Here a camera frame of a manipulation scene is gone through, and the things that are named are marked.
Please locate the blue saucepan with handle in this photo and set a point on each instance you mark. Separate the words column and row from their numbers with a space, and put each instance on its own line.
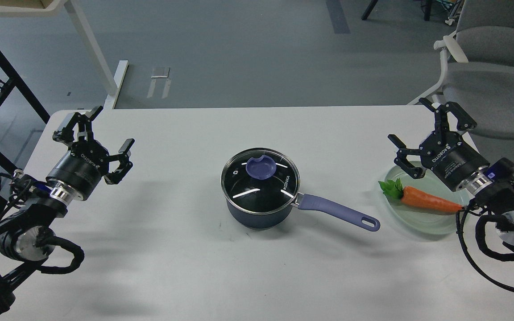
column 305, row 202

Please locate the orange toy carrot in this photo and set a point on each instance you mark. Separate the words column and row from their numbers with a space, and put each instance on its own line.
column 414, row 197

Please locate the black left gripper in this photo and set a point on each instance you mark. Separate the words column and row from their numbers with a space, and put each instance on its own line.
column 87, row 160

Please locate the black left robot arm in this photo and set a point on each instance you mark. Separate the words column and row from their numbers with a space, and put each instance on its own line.
column 27, row 243

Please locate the black chair legs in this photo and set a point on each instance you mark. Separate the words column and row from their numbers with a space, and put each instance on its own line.
column 389, row 8

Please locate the white desk frame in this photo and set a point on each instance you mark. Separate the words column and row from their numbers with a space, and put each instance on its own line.
column 112, row 81

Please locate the grey office chair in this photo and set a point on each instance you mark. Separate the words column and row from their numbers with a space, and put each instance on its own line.
column 477, row 66

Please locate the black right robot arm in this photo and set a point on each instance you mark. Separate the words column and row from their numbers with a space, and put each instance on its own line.
column 492, row 189

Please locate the glass lid blue knob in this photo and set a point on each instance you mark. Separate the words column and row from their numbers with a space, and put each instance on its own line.
column 260, row 181

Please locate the translucent green plate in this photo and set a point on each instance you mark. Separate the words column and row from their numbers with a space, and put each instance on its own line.
column 426, row 221

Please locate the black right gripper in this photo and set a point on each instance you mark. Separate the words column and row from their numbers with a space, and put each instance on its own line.
column 451, row 160

